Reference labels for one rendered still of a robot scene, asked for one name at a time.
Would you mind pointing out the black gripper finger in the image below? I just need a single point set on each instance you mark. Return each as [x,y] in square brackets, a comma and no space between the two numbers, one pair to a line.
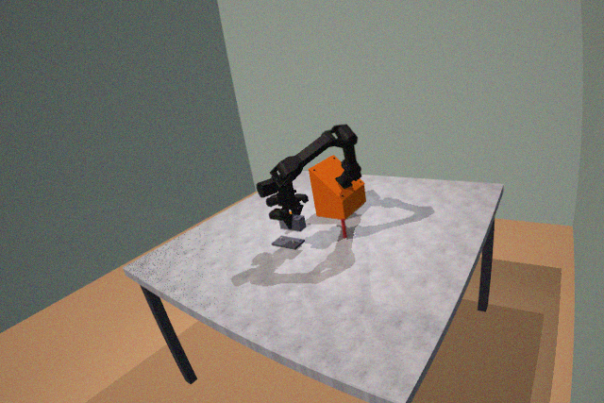
[297,211]
[288,221]

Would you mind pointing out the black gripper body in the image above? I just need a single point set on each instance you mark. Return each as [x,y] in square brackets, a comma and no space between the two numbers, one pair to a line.
[288,200]

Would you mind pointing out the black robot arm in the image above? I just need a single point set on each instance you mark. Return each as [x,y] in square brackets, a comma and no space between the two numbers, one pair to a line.
[291,167]

